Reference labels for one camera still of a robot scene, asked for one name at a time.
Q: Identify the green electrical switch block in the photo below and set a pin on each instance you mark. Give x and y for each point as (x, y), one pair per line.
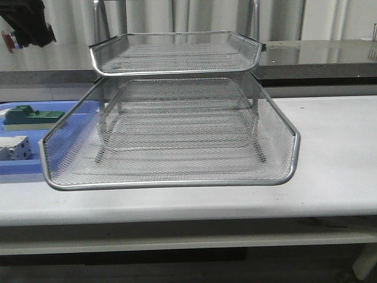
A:
(24, 117)

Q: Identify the white table leg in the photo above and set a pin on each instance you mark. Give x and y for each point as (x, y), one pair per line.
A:
(365, 262)

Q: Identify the blue plastic tray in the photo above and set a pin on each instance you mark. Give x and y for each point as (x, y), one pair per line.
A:
(32, 164)

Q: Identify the white circuit breaker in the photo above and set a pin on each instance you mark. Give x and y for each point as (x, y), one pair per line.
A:
(15, 148)

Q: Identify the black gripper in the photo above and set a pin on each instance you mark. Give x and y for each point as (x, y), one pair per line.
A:
(27, 19)

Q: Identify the red emergency stop button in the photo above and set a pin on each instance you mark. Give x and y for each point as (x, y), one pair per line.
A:
(10, 41)

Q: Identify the grey stone counter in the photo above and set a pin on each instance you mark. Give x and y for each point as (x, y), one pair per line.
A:
(283, 64)

